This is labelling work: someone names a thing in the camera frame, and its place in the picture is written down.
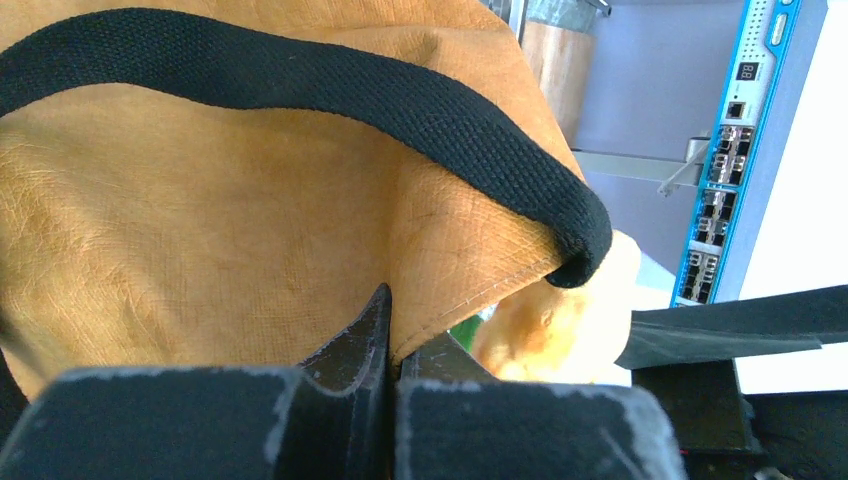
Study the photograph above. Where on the metal bracket stand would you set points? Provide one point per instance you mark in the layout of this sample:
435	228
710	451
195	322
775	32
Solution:
670	174

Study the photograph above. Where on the dark network switch box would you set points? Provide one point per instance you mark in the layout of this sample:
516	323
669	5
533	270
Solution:
773	50

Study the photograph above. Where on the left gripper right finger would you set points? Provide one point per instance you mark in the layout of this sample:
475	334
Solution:
456	421

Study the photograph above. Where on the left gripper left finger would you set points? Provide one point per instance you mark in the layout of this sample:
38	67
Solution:
321	419

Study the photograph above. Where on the green bitter gourd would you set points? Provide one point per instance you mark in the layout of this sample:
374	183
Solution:
465	331

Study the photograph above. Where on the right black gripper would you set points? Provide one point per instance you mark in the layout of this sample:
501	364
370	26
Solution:
722	433

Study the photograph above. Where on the long croissant bread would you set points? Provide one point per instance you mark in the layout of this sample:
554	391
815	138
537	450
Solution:
543	333

